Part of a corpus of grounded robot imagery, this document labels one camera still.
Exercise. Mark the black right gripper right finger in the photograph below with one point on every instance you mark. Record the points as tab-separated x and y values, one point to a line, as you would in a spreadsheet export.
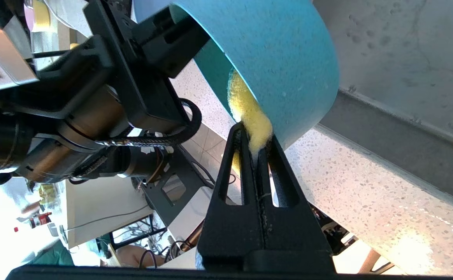
300	245

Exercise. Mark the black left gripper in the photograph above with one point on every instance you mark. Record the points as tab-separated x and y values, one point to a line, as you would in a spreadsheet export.
144	89

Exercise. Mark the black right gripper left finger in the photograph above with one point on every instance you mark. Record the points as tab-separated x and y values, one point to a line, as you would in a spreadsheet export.
230	241

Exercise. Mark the yellow fish-shaped sponge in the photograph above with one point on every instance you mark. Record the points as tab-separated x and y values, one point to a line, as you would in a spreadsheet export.
250	112

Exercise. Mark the teal plastic bowl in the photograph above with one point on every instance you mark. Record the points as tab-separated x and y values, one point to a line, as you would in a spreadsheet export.
281	58

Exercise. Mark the stainless steel sink basin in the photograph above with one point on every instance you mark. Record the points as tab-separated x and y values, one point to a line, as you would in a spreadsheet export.
405	77

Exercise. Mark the white table board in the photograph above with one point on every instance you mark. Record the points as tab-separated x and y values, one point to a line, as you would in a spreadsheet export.
94	206

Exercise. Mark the person in green clothing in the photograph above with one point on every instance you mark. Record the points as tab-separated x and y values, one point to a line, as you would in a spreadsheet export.
55	252

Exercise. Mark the small red label bottle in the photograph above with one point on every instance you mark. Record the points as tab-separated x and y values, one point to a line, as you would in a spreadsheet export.
39	220

